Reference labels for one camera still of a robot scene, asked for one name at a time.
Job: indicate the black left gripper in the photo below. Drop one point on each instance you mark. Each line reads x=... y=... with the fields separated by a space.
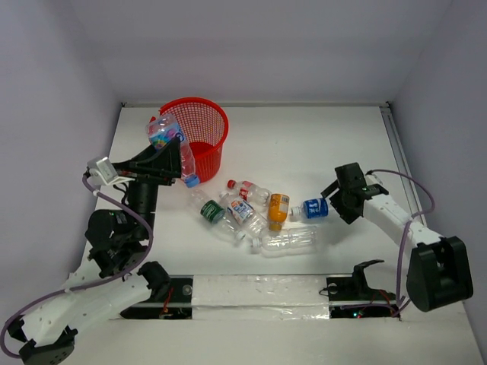
x=144 y=172

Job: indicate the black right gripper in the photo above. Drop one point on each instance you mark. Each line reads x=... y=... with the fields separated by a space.
x=347 y=213

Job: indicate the colourful label blue cap bottle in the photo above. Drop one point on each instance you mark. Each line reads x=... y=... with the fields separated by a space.
x=163 y=130

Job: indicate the blue label water bottle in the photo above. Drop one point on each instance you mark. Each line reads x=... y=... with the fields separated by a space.
x=311 y=209

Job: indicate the orange juice bottle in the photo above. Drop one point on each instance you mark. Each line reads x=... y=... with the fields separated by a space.
x=278 y=211

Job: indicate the large clear plastic bottle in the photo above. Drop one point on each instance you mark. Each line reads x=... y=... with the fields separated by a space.
x=287 y=242

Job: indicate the green label clear bottle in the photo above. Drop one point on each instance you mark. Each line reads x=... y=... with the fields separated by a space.
x=213 y=215

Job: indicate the white orange label bottle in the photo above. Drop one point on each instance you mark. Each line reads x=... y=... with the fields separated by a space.
x=246 y=216

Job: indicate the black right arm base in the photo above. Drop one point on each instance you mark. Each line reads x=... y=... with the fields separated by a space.
x=350 y=296

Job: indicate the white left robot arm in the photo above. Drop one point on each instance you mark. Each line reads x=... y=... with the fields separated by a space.
x=116 y=273

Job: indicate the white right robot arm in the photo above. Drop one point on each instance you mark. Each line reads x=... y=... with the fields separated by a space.
x=432 y=270

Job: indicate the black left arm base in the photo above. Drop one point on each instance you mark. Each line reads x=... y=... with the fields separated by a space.
x=175 y=305

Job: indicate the red mesh plastic bin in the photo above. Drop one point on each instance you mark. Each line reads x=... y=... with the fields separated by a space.
x=205 y=125

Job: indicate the red label cola bottle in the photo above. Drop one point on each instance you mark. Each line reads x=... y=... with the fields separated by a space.
x=250 y=192

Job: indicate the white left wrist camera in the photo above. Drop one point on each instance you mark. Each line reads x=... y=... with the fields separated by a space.
x=103 y=173

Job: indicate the aluminium rail on right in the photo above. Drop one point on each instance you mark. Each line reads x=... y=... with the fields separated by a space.
x=402 y=166

